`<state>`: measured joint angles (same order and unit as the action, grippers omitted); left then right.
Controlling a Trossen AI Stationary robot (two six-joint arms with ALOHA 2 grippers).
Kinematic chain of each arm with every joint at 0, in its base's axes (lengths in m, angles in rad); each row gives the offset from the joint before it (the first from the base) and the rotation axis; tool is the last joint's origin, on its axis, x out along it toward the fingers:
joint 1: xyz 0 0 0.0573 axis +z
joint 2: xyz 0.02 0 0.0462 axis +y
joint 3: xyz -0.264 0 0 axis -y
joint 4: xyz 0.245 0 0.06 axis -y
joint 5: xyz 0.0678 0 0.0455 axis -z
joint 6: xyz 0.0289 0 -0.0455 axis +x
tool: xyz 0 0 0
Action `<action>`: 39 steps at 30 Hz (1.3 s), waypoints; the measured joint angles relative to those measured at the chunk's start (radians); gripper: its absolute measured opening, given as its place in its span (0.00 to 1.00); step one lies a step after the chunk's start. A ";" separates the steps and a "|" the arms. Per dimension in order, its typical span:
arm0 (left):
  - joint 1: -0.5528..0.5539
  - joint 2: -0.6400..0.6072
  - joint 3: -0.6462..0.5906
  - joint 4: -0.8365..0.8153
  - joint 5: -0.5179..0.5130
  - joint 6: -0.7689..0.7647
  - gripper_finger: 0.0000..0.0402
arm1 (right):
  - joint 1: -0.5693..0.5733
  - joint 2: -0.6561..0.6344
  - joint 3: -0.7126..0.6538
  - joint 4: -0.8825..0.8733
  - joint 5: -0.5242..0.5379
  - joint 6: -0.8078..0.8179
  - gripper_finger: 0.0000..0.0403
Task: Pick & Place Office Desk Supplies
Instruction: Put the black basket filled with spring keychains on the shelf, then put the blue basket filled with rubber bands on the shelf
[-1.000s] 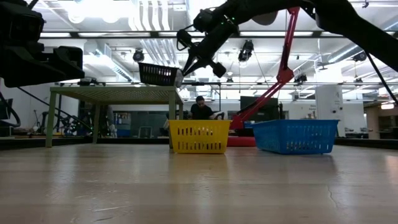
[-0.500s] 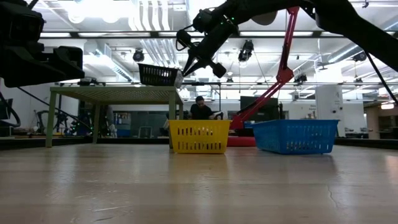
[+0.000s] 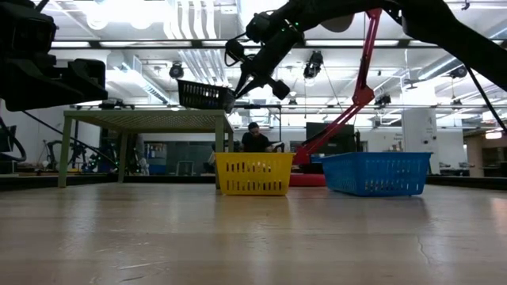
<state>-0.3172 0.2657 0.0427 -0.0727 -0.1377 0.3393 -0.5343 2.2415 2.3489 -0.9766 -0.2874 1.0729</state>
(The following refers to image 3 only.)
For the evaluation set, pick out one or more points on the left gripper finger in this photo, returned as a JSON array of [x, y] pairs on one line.
[[89, 79]]

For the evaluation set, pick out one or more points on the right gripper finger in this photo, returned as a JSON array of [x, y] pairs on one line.
[[281, 90], [235, 50]]

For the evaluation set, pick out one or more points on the black plastic basket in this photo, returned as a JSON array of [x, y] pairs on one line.
[[204, 95]]

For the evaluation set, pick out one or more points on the yellow plastic basket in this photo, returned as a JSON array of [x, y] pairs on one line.
[[253, 162]]

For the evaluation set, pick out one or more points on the blue plastic basket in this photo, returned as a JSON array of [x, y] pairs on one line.
[[376, 160]]

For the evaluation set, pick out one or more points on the background black robot arm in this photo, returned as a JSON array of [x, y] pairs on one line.
[[136, 162]]

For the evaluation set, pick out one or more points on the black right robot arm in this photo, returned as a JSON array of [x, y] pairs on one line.
[[435, 23]]

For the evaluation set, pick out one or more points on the red desk lamp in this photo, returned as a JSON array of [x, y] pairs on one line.
[[360, 95]]

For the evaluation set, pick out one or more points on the black ceiling spotlight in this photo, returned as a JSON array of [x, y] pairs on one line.
[[313, 63], [382, 99], [458, 72], [176, 70]]

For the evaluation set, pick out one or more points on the person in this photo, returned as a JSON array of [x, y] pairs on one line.
[[255, 142]]

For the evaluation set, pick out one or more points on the green perforated metal shelf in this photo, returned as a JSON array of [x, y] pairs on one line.
[[150, 120]]

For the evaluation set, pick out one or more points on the overhead LED light bar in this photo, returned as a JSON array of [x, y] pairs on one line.
[[158, 43]]

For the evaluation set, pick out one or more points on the black background monitor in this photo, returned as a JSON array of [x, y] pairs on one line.
[[344, 138]]

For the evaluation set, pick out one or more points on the white cabinet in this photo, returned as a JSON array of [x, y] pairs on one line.
[[420, 130]]

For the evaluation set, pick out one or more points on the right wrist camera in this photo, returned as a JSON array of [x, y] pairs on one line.
[[259, 27]]

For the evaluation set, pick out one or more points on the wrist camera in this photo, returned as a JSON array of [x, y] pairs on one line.
[[259, 27], [29, 33]]

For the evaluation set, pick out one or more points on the silver ventilation duct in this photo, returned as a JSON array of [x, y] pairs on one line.
[[249, 6]]

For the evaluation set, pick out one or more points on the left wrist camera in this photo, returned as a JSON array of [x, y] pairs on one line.
[[29, 33]]

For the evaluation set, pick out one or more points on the black aluminium table frame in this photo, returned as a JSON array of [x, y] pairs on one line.
[[31, 181]]

